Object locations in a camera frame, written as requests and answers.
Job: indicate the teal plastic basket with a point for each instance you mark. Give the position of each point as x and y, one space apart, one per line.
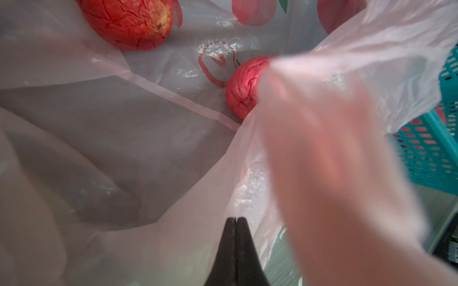
428 145

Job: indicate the small pink-red fruit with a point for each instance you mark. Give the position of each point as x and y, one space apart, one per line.
241 92

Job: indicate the red cracked apple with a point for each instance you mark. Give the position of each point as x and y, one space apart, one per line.
133 25

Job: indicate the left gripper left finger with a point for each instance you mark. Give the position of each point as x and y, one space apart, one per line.
223 272

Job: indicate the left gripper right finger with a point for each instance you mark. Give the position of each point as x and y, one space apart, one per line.
249 271

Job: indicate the small pink plastic bag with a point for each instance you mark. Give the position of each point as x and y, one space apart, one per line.
120 168

